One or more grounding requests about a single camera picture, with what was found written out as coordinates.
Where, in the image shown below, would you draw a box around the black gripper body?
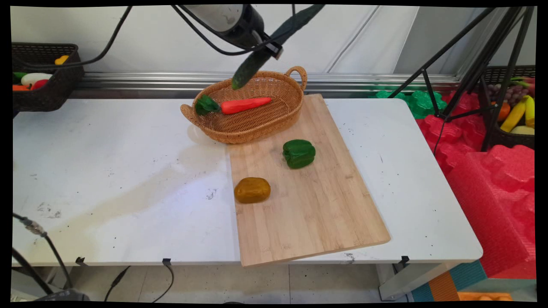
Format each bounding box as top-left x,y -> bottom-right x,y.
220,4 -> 267,50

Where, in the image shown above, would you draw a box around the long dark green cucumber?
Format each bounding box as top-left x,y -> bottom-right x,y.
231,4 -> 326,90

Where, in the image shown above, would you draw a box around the orange carrot with green top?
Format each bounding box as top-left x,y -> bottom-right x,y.
195,94 -> 273,117

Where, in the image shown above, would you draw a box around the oval wicker basket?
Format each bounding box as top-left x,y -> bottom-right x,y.
180,65 -> 308,145

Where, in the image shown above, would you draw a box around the green bell pepper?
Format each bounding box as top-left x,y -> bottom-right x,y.
282,139 -> 316,169

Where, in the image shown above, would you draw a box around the brown yellow potato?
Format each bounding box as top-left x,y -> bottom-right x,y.
234,177 -> 271,204

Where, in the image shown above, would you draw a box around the green foam mat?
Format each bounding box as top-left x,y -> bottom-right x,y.
368,88 -> 448,119

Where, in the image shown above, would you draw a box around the wooden cutting board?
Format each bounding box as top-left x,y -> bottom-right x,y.
227,93 -> 391,268

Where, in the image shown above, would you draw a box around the red foam mat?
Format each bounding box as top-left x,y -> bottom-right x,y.
445,145 -> 536,279
416,91 -> 491,174

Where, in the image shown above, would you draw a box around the black plastic basket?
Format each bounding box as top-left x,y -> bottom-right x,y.
12,42 -> 85,113

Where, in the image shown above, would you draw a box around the white toy radish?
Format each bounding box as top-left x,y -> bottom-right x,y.
21,73 -> 53,86

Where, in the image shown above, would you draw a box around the black tripod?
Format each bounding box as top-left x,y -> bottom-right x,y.
387,6 -> 536,152

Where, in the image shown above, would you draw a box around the orange toy fruit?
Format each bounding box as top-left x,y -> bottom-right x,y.
491,101 -> 511,122

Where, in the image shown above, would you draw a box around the purple toy grapes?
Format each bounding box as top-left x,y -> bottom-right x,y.
488,83 -> 529,107

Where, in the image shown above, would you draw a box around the yellow toy banana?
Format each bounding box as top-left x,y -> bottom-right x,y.
500,95 -> 527,133
524,95 -> 536,129

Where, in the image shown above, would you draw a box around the black basket with fruit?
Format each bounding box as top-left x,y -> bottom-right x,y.
483,65 -> 536,150

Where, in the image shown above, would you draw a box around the white table leg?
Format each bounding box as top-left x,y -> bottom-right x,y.
377,262 -> 456,301

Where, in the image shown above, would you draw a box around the teal and orange floor mat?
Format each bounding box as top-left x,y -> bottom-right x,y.
411,260 -> 488,302

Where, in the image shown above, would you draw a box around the orange tray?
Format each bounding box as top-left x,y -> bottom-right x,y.
457,292 -> 513,302

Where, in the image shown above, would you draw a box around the black device on floor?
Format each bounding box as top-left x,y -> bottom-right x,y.
33,289 -> 90,302

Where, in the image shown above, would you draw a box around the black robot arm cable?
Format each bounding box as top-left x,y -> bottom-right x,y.
170,4 -> 296,57

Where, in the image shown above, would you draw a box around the aluminium wall rail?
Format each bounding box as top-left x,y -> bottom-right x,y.
71,71 -> 463,100

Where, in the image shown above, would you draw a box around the long black hanging cable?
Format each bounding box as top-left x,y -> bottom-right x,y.
12,5 -> 134,70

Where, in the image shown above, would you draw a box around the thin black looped cable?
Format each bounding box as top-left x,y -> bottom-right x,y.
152,259 -> 175,303

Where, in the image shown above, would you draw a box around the thin black cable with plug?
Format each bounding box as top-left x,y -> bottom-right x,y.
104,265 -> 131,302

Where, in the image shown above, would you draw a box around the black cable with metal connector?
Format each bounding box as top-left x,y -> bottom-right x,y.
12,213 -> 74,289

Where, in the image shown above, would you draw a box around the thick black cable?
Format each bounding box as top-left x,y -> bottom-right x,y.
12,247 -> 54,296

